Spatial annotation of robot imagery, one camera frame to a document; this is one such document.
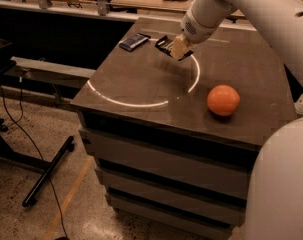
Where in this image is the black stand base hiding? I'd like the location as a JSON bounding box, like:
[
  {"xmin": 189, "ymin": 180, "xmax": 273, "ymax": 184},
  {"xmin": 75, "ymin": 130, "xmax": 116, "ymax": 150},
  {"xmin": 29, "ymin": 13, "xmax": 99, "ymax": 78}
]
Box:
[{"xmin": 0, "ymin": 118, "xmax": 74, "ymax": 207}]

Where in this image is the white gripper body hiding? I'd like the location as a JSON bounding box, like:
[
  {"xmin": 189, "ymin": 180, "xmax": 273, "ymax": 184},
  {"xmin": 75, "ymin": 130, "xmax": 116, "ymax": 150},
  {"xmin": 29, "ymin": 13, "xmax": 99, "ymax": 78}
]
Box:
[{"xmin": 180, "ymin": 8, "xmax": 221, "ymax": 44}]

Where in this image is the black floor cable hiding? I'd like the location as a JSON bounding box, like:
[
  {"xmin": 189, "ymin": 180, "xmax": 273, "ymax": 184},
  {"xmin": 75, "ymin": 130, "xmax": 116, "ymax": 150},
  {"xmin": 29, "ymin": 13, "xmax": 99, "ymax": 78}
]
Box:
[{"xmin": 0, "ymin": 71, "xmax": 69, "ymax": 240}]

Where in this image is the wooden back desk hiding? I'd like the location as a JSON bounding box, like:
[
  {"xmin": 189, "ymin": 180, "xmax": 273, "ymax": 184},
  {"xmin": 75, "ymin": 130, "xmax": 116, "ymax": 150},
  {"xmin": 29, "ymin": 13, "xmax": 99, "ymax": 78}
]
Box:
[{"xmin": 110, "ymin": 0, "xmax": 192, "ymax": 21}]

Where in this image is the blue blueberry rxbar wrapper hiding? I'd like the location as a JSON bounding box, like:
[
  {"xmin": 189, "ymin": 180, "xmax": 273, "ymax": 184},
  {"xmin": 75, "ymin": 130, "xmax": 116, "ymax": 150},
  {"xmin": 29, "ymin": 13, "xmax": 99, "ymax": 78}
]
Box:
[{"xmin": 119, "ymin": 33, "xmax": 150, "ymax": 52}]

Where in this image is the black chocolate rxbar wrapper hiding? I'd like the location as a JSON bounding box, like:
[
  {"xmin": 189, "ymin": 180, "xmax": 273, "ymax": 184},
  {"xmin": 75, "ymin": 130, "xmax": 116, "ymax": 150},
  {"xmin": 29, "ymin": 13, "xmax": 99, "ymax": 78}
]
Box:
[{"xmin": 154, "ymin": 34, "xmax": 195, "ymax": 62}]

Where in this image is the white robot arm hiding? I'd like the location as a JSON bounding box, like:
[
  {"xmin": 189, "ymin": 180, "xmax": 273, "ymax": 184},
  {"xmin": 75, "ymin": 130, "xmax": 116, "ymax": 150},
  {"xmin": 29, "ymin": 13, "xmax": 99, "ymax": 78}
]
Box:
[{"xmin": 172, "ymin": 0, "xmax": 303, "ymax": 240}]

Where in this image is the orange ball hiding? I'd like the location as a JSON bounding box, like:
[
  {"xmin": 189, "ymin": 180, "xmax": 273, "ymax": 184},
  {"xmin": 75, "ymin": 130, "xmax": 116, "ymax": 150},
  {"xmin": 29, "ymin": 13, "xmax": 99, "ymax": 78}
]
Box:
[{"xmin": 207, "ymin": 85, "xmax": 240, "ymax": 116}]

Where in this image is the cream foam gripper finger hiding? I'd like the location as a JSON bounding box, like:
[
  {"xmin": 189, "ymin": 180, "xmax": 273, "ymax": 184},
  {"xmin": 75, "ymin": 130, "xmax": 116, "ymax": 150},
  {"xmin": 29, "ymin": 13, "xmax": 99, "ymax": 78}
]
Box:
[{"xmin": 170, "ymin": 34, "xmax": 192, "ymax": 60}]

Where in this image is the grey drawer cabinet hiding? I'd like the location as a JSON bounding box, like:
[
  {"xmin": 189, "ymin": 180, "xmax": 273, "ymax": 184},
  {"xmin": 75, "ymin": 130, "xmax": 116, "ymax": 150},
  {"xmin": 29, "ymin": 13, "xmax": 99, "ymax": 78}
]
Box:
[{"xmin": 72, "ymin": 18, "xmax": 296, "ymax": 240}]

